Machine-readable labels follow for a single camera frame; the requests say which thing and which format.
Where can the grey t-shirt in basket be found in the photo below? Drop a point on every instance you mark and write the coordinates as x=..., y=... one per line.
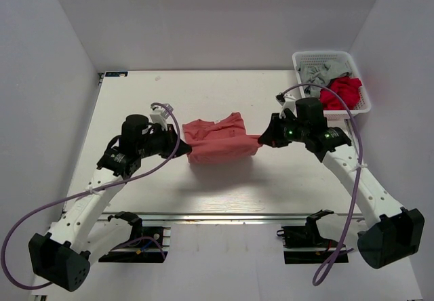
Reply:
x=321, y=75

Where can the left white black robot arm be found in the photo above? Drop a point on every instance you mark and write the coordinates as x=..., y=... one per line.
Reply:
x=64, y=255

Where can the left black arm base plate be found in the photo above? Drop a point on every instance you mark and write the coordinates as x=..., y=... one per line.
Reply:
x=149, y=246

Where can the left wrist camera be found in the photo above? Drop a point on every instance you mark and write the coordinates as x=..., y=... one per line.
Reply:
x=160, y=113

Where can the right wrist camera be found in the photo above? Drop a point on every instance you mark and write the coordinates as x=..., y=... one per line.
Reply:
x=287, y=102

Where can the salmon red t-shirt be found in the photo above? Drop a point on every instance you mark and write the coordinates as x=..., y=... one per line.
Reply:
x=222, y=141

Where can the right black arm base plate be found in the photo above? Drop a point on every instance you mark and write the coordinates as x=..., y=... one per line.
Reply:
x=302, y=247

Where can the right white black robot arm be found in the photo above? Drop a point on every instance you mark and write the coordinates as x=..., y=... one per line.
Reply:
x=389, y=231

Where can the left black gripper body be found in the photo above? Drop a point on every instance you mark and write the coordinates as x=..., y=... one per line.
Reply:
x=161, y=142

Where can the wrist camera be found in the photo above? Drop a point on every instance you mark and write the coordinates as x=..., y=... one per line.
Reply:
x=287, y=102
x=160, y=113

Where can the bright red t-shirt in basket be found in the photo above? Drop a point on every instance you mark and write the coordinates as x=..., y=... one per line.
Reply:
x=346, y=88

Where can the white plastic laundry basket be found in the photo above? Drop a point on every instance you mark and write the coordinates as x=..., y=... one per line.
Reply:
x=315, y=58

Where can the blue table label sticker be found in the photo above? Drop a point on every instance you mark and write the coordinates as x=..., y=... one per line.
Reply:
x=116, y=74

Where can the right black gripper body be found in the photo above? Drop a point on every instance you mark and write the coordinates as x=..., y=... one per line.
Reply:
x=292, y=131

